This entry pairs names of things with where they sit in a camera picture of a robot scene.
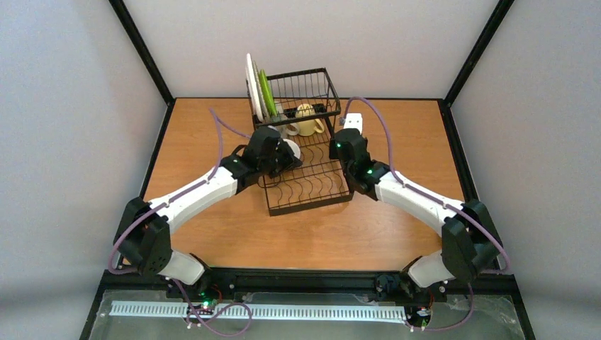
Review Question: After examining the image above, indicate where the white bowl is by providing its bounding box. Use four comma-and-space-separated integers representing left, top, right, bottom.
278, 138, 302, 162

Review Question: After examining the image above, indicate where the woven bamboo tray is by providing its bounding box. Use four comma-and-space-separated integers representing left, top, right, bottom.
252, 59, 271, 122

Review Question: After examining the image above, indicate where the tall seashell mug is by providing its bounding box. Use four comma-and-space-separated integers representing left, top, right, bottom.
269, 101, 299, 139

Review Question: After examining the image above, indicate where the yellow handled white mug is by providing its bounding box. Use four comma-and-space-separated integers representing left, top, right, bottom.
295, 103, 325, 137

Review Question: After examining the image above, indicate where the green plate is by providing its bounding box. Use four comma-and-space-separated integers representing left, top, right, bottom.
259, 69, 277, 117

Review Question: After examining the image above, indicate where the blue striped white plate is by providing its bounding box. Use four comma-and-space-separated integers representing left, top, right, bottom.
245, 53, 264, 123

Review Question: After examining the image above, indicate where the black wire dish rack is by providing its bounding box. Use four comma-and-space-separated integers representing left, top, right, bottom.
259, 67, 353, 216

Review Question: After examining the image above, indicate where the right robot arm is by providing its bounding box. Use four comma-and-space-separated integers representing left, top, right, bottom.
330, 127, 502, 288

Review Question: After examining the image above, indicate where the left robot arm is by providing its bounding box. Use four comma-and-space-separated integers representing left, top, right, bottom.
109, 127, 302, 285

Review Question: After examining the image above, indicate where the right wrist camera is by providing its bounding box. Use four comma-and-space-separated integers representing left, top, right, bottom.
339, 113, 363, 135

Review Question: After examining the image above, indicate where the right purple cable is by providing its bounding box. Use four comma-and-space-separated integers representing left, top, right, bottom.
342, 96, 512, 332

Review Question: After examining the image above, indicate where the purple cable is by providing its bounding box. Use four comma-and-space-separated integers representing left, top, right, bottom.
106, 108, 254, 338
342, 96, 512, 332

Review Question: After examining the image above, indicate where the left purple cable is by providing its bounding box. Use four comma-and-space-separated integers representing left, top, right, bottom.
106, 108, 254, 338

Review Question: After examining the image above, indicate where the black aluminium base frame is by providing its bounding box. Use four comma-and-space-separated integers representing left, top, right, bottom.
79, 267, 536, 339

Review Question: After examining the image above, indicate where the white slotted cable duct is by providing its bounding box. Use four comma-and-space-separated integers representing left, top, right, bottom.
108, 300, 406, 324

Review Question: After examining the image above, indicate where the left black corner post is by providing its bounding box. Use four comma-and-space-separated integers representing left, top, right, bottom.
108, 0, 175, 106

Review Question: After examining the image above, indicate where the black corner post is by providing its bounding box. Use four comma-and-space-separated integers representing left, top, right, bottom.
444, 0, 515, 108
108, 0, 175, 106

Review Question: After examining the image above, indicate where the right black corner post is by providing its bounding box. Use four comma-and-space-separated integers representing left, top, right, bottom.
444, 0, 515, 108

